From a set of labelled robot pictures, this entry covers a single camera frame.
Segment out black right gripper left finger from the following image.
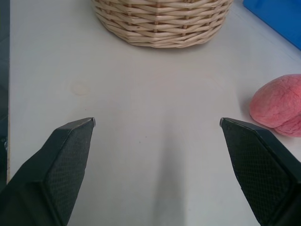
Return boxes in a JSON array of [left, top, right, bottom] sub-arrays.
[[0, 117, 96, 226]]

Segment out woven wicker basket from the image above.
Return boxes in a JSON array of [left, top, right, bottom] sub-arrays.
[[90, 0, 233, 49]]

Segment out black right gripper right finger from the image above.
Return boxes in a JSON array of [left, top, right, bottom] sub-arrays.
[[219, 117, 301, 226]]

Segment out pink peach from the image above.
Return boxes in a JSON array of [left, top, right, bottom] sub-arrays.
[[249, 73, 301, 137]]

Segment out blue plastic tray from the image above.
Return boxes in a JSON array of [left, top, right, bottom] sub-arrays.
[[242, 0, 301, 51]]

